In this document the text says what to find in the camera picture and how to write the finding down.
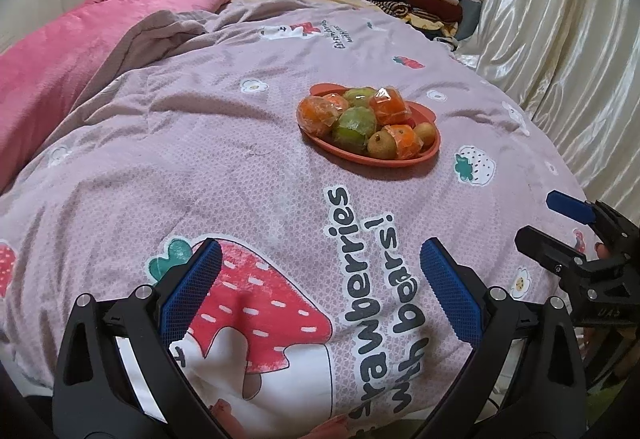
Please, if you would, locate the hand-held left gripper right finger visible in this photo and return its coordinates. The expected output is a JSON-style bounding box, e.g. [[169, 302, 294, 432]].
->
[[421, 240, 590, 439]]

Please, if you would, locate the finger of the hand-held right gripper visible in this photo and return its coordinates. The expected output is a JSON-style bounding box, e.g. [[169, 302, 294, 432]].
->
[[546, 191, 640, 262], [515, 225, 587, 272]]

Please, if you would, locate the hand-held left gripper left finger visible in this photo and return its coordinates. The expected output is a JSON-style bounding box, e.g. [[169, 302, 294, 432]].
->
[[52, 236, 231, 439]]

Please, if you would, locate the orange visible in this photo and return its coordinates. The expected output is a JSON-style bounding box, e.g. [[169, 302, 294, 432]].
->
[[322, 93, 351, 116], [369, 88, 408, 126], [297, 99, 333, 137], [385, 124, 421, 160]]

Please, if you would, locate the brown longan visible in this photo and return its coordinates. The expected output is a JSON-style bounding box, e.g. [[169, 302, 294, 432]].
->
[[414, 120, 437, 146], [367, 129, 398, 158]]

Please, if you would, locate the orange plastic plate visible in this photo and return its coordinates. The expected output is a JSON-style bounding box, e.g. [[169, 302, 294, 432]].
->
[[298, 83, 442, 166]]

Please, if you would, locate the green citrus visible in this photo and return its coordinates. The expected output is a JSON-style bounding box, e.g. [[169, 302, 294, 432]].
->
[[332, 106, 378, 152], [342, 88, 378, 106]]

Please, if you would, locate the person's left hand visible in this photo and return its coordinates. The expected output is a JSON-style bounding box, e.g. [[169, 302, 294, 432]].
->
[[209, 398, 237, 421]]

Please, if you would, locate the purple strawberry print quilt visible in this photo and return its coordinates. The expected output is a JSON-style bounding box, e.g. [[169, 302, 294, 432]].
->
[[0, 0, 591, 439]]

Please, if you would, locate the cream satin curtain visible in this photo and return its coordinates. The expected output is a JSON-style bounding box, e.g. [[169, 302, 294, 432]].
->
[[450, 0, 640, 200]]

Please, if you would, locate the pink blanket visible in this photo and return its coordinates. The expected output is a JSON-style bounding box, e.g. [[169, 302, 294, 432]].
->
[[0, 0, 233, 190]]

